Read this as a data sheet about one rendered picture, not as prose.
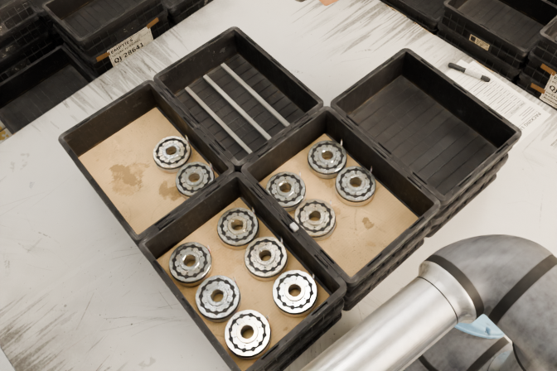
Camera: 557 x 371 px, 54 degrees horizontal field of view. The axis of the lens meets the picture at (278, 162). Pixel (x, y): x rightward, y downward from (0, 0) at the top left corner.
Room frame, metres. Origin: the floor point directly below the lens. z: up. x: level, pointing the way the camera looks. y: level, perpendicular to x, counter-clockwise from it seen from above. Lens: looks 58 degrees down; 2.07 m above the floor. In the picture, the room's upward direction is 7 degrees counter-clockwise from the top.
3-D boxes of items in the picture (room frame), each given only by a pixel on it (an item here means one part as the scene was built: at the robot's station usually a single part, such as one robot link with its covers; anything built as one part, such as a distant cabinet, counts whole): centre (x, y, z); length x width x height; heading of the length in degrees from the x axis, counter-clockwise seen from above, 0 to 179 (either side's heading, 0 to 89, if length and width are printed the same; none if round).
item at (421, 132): (0.79, -0.38, 0.87); 0.40 x 0.30 x 0.11; 34
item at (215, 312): (0.40, 0.17, 0.86); 0.10 x 0.10 x 0.01
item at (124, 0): (1.78, 0.64, 0.37); 0.40 x 0.30 x 0.45; 128
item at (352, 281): (0.62, -0.13, 0.92); 0.40 x 0.30 x 0.02; 34
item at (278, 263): (0.49, 0.06, 0.86); 0.10 x 0.10 x 0.01
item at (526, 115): (0.97, -0.66, 0.70); 0.33 x 0.23 x 0.01; 38
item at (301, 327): (0.45, 0.11, 0.92); 0.40 x 0.30 x 0.02; 34
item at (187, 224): (0.45, 0.11, 0.87); 0.40 x 0.30 x 0.11; 34
